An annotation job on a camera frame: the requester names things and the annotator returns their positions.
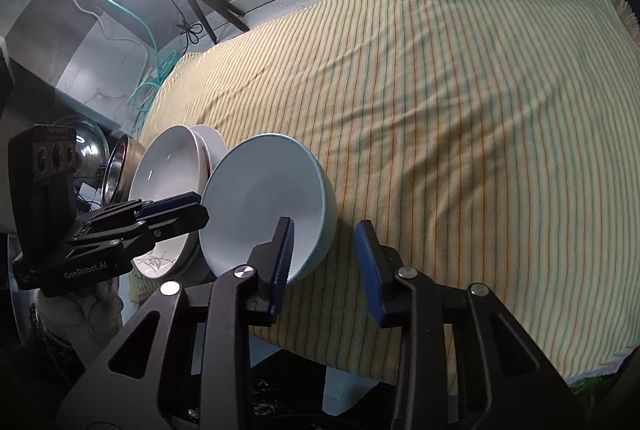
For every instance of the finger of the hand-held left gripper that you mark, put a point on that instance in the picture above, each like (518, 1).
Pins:
(185, 219)
(170, 203)

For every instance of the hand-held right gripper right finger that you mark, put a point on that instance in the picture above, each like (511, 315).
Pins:
(367, 270)

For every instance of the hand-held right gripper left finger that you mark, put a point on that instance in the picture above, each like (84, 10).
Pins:
(282, 260)

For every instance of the floral deep plate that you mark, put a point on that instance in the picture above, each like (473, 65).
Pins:
(165, 165)

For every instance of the light blue bowl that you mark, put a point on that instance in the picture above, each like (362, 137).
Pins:
(260, 190)

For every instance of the person's left hand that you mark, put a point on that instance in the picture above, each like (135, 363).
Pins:
(92, 310)

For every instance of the large steel bowl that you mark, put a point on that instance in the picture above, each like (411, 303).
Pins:
(120, 170)

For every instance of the steel bowl on floor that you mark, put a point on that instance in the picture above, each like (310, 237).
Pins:
(90, 145)

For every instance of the cream plate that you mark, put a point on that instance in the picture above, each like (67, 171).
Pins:
(216, 145)

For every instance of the yellow striped cloth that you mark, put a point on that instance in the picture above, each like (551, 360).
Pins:
(425, 110)

